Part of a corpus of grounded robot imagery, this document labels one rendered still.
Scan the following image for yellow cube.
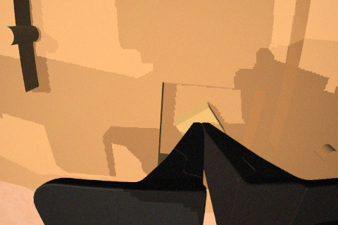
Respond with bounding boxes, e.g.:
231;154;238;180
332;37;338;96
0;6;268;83
175;101;225;135

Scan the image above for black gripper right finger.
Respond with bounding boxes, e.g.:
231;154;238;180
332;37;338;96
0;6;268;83
201;122;338;225

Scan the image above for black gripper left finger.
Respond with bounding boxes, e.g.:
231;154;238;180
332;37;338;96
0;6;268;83
33;122;208;225

